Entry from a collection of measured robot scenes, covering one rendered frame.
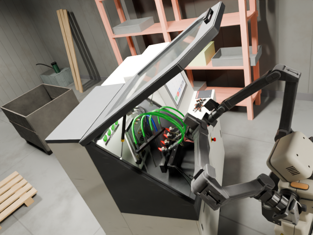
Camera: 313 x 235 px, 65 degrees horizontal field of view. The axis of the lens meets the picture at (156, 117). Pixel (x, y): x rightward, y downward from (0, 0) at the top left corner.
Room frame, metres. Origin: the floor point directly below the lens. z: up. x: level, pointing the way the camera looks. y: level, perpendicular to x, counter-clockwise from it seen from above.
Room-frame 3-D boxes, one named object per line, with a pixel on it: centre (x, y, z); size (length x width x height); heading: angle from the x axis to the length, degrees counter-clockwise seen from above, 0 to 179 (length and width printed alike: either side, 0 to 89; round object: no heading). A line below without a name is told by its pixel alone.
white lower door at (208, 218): (1.29, -0.20, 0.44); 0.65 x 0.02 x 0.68; 154
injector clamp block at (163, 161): (1.52, -0.03, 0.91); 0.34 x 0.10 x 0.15; 154
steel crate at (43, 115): (4.14, 1.91, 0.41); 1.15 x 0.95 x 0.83; 45
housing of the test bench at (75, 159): (1.93, 0.28, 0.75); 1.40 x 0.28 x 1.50; 154
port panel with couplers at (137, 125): (1.74, 0.15, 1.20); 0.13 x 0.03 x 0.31; 154
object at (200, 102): (2.01, -0.43, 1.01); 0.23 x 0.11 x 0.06; 154
